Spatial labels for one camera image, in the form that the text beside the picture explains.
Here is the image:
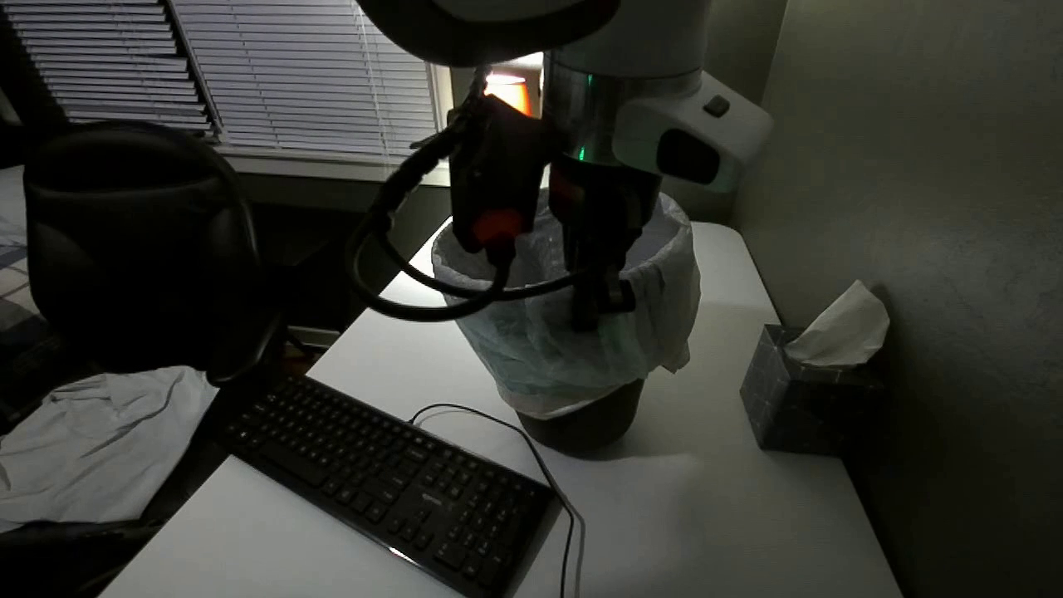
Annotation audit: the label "black keyboard cable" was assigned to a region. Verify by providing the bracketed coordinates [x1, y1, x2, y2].
[406, 400, 589, 598]

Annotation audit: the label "white window blinds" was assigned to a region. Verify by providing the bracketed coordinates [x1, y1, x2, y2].
[0, 0, 449, 165]

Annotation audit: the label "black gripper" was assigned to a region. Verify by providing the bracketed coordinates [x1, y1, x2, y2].
[549, 154, 663, 335]

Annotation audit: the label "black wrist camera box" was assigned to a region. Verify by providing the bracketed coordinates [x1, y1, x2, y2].
[444, 94, 559, 255]

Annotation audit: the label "white crumpled cloth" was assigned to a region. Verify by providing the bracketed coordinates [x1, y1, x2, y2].
[0, 361, 221, 537]

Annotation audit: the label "dark tissue box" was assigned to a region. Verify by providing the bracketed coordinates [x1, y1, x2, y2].
[736, 280, 897, 459]

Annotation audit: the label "orange shade table lamp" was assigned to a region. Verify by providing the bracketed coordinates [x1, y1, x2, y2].
[482, 54, 549, 119]

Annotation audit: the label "black office chair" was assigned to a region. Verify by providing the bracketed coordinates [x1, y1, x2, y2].
[20, 119, 283, 381]

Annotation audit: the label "black computer keyboard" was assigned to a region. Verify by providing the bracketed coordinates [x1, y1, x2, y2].
[216, 368, 564, 598]

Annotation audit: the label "black bucket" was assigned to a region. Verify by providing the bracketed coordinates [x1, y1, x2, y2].
[435, 197, 699, 459]

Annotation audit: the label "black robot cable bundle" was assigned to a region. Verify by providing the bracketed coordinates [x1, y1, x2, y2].
[344, 110, 580, 330]

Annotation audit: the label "translucent white plastic liner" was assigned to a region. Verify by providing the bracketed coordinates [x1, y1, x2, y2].
[429, 194, 705, 421]

